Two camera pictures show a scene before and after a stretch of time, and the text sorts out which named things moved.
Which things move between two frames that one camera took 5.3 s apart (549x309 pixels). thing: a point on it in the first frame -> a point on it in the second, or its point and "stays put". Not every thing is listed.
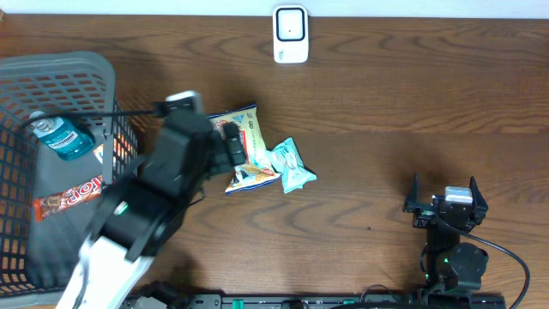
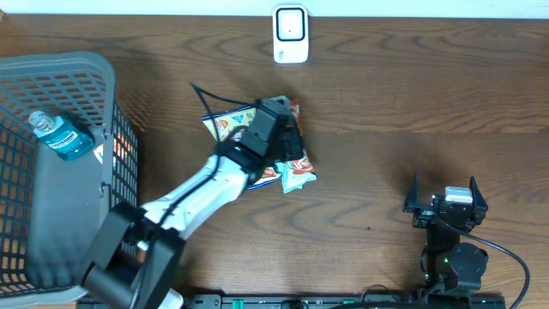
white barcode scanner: (291, 35) stays put
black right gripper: (425, 212) stays put
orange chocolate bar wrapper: (46, 205) -> (304, 165)
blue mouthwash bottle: (63, 136) stays put
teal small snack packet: (286, 160) stays put
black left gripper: (236, 153) -> (298, 146)
